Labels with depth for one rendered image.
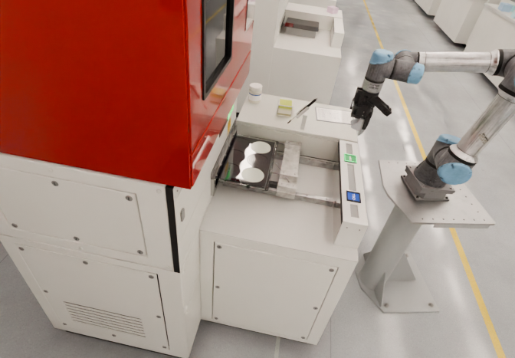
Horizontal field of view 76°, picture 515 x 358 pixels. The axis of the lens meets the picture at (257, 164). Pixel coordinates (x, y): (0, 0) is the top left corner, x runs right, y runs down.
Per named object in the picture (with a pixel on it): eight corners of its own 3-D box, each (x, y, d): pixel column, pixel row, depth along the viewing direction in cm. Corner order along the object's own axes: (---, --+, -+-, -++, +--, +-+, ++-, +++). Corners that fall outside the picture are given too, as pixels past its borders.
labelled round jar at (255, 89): (247, 102, 182) (248, 87, 176) (249, 96, 188) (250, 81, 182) (259, 104, 182) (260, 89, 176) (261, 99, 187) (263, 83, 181)
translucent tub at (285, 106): (277, 116, 174) (278, 104, 170) (277, 109, 180) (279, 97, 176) (290, 117, 174) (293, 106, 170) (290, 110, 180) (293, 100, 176)
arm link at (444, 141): (450, 158, 156) (466, 134, 147) (456, 174, 145) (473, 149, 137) (424, 151, 157) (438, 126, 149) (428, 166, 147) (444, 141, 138)
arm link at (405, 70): (423, 58, 125) (394, 53, 126) (427, 67, 116) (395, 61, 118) (414, 78, 129) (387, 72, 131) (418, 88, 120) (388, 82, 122)
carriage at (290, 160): (275, 196, 143) (277, 191, 141) (284, 149, 171) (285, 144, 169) (293, 199, 142) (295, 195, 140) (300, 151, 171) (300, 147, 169)
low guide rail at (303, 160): (235, 151, 170) (236, 146, 168) (236, 149, 172) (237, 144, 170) (331, 169, 167) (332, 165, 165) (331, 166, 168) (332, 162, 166)
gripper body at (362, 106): (349, 110, 141) (357, 83, 133) (369, 113, 140) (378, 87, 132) (349, 118, 135) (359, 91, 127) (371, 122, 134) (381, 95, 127)
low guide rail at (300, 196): (222, 185, 149) (222, 180, 147) (223, 182, 151) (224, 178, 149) (331, 206, 146) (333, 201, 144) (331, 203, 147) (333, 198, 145)
